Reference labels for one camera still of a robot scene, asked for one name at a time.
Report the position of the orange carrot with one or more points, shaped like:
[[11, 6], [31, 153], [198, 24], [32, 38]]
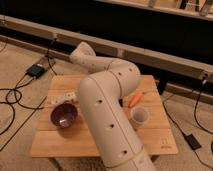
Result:
[[137, 97]]

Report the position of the purple bowl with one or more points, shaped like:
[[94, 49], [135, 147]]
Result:
[[64, 115]]

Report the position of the wooden table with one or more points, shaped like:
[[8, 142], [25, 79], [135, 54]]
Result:
[[76, 141]]

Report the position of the black power adapter left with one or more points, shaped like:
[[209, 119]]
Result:
[[35, 71]]

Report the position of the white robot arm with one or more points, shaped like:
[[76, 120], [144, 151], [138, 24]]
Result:
[[110, 80]]

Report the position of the black power adapter right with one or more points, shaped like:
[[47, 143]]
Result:
[[192, 142]]

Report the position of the black power adapter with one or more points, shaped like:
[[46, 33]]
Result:
[[35, 71], [192, 142]]

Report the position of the white ceramic cup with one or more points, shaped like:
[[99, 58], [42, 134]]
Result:
[[138, 116]]

